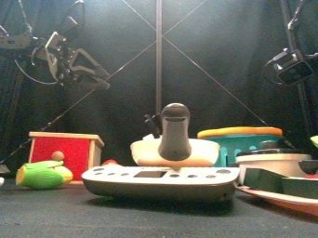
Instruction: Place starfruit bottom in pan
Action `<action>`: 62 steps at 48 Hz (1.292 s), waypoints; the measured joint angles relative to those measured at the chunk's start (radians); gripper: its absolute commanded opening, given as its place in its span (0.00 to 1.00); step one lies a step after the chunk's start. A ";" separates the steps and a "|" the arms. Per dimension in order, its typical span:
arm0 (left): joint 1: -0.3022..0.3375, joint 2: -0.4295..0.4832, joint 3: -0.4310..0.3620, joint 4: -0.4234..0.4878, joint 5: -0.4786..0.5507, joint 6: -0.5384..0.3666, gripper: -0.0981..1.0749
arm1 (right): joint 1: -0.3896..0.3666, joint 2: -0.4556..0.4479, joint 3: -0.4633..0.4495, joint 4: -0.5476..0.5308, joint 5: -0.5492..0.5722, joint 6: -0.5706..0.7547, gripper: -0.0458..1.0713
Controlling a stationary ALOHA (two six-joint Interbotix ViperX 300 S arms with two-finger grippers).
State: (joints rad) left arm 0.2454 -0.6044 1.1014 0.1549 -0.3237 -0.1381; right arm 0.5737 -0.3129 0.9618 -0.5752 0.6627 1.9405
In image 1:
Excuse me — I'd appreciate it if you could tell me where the red wooden box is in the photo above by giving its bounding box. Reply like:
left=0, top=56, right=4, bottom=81
left=27, top=131, right=106, bottom=184

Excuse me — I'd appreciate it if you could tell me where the white kitchen scale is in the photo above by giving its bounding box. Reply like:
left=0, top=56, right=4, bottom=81
left=80, top=165, right=240, bottom=203

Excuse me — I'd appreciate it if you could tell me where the small red toy food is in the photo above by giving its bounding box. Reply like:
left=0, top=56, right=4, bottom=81
left=100, top=158, right=122, bottom=167

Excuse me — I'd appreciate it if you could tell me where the teal basket yellow rim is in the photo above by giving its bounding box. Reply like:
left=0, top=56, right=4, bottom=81
left=196, top=126, right=285, bottom=168

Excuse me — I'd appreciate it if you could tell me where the small wooden knob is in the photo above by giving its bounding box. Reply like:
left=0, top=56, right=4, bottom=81
left=51, top=151, right=65, bottom=162

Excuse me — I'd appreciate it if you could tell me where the grey vertical frame pole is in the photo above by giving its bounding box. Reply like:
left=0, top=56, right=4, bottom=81
left=155, top=0, right=163, bottom=115

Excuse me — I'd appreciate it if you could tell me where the black toy utensil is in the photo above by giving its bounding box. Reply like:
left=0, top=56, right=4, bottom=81
left=143, top=112, right=164, bottom=139

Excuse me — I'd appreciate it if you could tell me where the white pan grey handle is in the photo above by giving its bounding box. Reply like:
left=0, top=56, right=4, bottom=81
left=130, top=102, right=220, bottom=169

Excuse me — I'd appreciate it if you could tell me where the dark green block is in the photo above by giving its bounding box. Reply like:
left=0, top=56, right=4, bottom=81
left=242, top=167, right=287, bottom=193
left=282, top=176, right=318, bottom=200

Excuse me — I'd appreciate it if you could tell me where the small dark bowl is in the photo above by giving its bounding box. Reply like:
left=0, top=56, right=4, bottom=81
left=297, top=159, right=318, bottom=175

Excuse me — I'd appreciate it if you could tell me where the white pot black lid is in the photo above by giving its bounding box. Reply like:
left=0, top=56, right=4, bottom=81
left=235, top=139, right=313, bottom=184

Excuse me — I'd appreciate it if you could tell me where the green yellow toy corn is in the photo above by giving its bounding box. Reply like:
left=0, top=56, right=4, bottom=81
left=15, top=159, right=75, bottom=191

